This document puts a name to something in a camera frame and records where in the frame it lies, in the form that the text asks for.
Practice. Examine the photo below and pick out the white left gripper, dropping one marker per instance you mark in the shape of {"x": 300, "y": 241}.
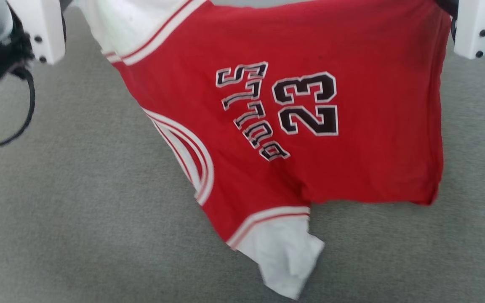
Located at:
{"x": 40, "y": 29}

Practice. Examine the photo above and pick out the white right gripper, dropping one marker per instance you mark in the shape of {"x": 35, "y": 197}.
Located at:
{"x": 476, "y": 25}

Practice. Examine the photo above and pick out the red and white basketball jersey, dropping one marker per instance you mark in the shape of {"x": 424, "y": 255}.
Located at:
{"x": 352, "y": 147}

